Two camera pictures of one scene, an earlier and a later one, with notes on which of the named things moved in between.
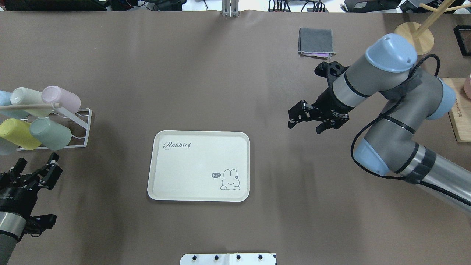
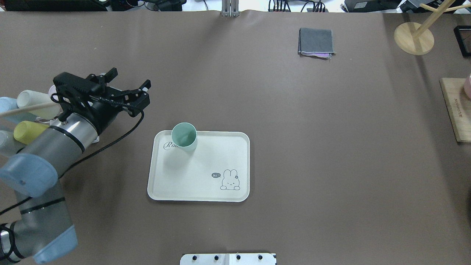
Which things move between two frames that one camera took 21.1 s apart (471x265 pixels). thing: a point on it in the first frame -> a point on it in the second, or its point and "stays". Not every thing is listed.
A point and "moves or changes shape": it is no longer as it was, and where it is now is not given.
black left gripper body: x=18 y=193 -> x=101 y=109
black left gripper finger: x=48 y=177 -> x=103 y=79
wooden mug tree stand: x=421 y=34 stays
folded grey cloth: x=316 y=43 stays
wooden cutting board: x=460 y=115 stays
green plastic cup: x=50 y=134 moves or changes shape
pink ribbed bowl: x=467 y=86 stays
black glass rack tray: x=463 y=34 stays
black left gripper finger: x=20 y=164 -> x=133 y=101
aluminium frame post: x=230 y=8 stays
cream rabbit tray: x=199 y=166 stays
